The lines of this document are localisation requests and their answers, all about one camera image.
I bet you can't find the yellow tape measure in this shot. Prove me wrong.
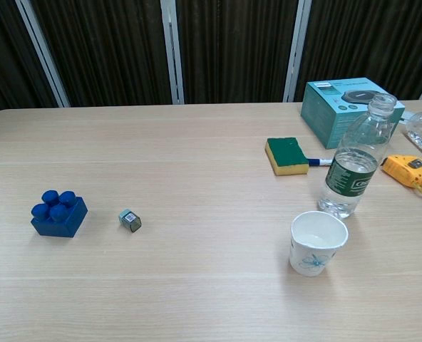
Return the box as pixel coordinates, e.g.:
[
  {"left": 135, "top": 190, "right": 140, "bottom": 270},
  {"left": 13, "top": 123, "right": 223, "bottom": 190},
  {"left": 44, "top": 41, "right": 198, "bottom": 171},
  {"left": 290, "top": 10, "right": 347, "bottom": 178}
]
[{"left": 381, "top": 154, "right": 422, "bottom": 200}]

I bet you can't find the green yellow sponge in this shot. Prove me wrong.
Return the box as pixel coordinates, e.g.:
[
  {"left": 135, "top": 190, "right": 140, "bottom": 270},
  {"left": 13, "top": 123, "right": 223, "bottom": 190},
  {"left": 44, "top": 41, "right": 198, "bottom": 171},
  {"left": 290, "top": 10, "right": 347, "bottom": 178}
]
[{"left": 264, "top": 136, "right": 309, "bottom": 177}]

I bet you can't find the blue building block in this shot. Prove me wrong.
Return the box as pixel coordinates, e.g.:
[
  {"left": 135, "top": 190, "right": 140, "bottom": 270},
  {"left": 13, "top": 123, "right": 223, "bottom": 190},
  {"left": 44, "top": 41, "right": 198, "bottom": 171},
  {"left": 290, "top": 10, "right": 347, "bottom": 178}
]
[{"left": 30, "top": 190, "right": 89, "bottom": 239}]

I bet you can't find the teal speaker product box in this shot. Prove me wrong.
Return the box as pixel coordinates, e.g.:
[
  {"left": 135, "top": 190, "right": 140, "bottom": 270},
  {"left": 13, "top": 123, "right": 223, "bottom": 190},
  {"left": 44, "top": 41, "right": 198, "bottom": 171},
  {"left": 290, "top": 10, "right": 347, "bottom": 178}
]
[{"left": 300, "top": 77, "right": 406, "bottom": 150}]

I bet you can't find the white paper cup blue flower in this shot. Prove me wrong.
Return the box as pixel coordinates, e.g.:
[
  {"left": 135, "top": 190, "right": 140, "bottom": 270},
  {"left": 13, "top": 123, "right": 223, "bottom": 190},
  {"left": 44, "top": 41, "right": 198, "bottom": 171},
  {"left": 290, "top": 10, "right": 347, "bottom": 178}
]
[{"left": 289, "top": 210, "right": 349, "bottom": 278}]

